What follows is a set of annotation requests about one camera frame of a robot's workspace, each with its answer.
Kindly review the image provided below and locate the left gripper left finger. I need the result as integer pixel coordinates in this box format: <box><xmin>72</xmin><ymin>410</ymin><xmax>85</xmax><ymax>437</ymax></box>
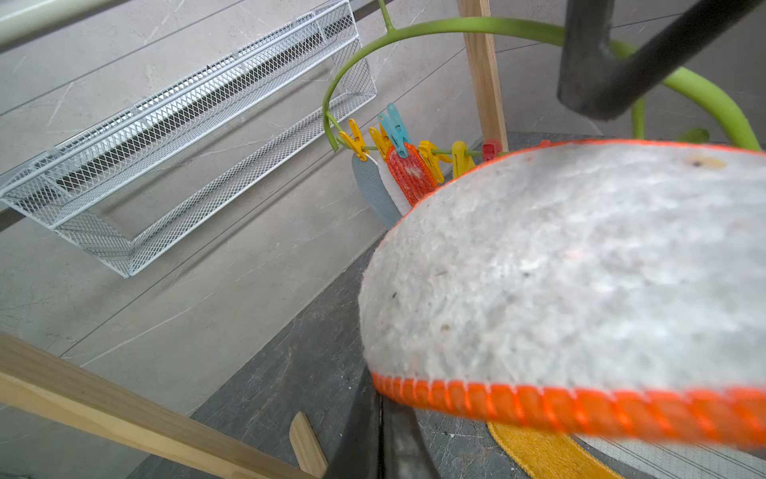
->
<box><xmin>324</xmin><ymin>369</ymin><xmax>382</xmax><ymax>479</ymax></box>

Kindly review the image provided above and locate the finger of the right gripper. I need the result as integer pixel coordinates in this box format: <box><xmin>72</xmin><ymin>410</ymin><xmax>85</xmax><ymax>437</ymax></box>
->
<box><xmin>558</xmin><ymin>0</ymin><xmax>761</xmax><ymax>120</ymax></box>

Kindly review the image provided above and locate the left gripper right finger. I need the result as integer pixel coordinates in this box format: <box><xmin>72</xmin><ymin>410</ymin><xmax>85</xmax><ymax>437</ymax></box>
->
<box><xmin>382</xmin><ymin>397</ymin><xmax>440</xmax><ymax>478</ymax></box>

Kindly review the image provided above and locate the green clip hanger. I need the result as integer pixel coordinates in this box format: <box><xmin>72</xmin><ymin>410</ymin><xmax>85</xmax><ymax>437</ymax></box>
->
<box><xmin>321</xmin><ymin>0</ymin><xmax>762</xmax><ymax>154</ymax></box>

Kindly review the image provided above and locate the red clothes peg upper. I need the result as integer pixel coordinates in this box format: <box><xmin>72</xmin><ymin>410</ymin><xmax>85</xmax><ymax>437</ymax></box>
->
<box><xmin>482</xmin><ymin>139</ymin><xmax>503</xmax><ymax>163</ymax></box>

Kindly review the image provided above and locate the yellow clothes peg large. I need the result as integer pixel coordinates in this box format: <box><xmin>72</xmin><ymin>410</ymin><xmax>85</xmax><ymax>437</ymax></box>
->
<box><xmin>451</xmin><ymin>141</ymin><xmax>476</xmax><ymax>180</ymax></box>

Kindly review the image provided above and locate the wooden clothes rack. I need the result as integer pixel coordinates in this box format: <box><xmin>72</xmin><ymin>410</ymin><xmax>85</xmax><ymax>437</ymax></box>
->
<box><xmin>1</xmin><ymin>1</ymin><xmax>480</xmax><ymax>478</ymax></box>

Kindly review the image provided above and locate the yellow clothes peg middle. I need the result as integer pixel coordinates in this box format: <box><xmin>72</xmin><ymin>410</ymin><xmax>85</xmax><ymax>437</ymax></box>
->
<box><xmin>418</xmin><ymin>141</ymin><xmax>453</xmax><ymax>185</ymax></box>

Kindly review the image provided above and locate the blue clothes peg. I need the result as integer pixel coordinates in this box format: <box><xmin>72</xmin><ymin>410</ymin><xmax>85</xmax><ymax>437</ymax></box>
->
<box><xmin>378</xmin><ymin>103</ymin><xmax>412</xmax><ymax>159</ymax></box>

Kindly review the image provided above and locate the white wire mesh basket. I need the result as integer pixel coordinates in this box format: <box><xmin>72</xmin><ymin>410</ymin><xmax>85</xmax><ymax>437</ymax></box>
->
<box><xmin>1</xmin><ymin>1</ymin><xmax>376</xmax><ymax>277</ymax></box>

